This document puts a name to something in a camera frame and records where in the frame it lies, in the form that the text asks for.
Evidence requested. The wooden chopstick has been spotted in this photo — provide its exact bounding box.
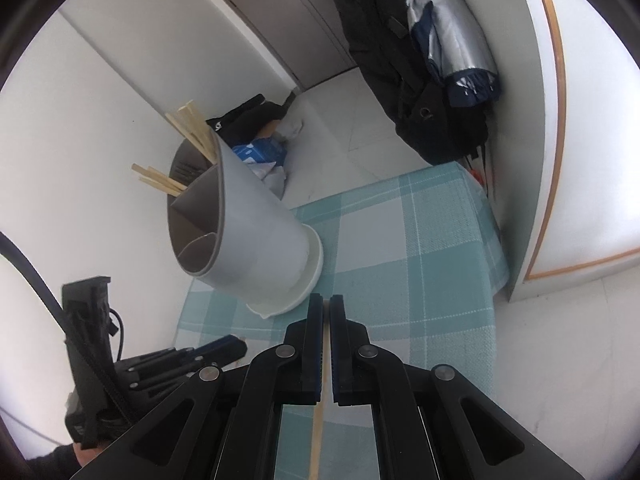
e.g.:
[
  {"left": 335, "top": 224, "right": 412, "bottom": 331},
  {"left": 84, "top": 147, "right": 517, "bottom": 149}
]
[
  {"left": 131, "top": 164, "right": 186, "bottom": 192},
  {"left": 308, "top": 323, "right": 331, "bottom": 480},
  {"left": 139, "top": 177, "right": 181, "bottom": 197},
  {"left": 183, "top": 100, "right": 219, "bottom": 164},
  {"left": 165, "top": 113, "right": 218, "bottom": 165}
]

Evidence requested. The person left hand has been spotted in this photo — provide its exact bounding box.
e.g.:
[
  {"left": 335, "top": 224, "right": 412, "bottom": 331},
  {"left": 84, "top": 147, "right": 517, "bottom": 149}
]
[{"left": 64, "top": 393, "right": 109, "bottom": 466}]

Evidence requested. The white grey utensil holder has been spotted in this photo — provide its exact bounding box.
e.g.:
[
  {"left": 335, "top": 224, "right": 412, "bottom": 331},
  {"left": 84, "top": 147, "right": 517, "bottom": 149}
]
[{"left": 167, "top": 140, "right": 323, "bottom": 318}]

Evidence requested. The teal plaid table mat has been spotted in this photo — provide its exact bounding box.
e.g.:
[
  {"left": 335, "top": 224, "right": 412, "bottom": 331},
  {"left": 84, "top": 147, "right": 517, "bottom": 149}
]
[{"left": 175, "top": 162, "right": 509, "bottom": 479}]

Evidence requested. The wooden chopstick in holder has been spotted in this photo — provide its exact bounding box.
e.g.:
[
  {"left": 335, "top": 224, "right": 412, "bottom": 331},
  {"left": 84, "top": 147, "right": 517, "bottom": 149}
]
[
  {"left": 165, "top": 113, "right": 218, "bottom": 165},
  {"left": 183, "top": 100, "right": 219, "bottom": 164},
  {"left": 139, "top": 177, "right": 181, "bottom": 197},
  {"left": 131, "top": 164, "right": 186, "bottom": 192}
]

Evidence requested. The grey plastic parcel bag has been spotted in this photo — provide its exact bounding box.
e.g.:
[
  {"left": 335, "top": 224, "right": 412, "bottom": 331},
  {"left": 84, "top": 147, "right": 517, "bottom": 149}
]
[{"left": 247, "top": 162, "right": 286, "bottom": 200}]

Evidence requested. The blue cardboard box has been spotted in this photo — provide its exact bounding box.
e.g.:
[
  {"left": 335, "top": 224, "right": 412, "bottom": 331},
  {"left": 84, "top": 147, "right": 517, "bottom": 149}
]
[{"left": 232, "top": 136, "right": 288, "bottom": 166}]

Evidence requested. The black clothes pile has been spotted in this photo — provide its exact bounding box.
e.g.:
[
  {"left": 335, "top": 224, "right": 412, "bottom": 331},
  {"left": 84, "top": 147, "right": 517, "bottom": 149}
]
[{"left": 206, "top": 93, "right": 288, "bottom": 148}]

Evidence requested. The white plastic parcel bag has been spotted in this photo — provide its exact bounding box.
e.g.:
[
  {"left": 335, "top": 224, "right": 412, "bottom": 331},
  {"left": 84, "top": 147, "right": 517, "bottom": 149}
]
[{"left": 272, "top": 114, "right": 304, "bottom": 143}]

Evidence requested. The grey door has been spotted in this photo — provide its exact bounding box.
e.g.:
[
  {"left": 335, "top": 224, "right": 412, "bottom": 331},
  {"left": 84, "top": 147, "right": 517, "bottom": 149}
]
[{"left": 224, "top": 0, "right": 355, "bottom": 90}]

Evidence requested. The silver folded umbrella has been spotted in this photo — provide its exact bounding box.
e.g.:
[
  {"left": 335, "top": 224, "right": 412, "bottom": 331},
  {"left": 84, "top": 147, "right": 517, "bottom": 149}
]
[{"left": 406, "top": 0, "right": 501, "bottom": 107}]

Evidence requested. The black backpack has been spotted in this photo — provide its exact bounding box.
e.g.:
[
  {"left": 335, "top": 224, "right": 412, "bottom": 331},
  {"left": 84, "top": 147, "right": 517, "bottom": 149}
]
[{"left": 333, "top": 0, "right": 488, "bottom": 166}]

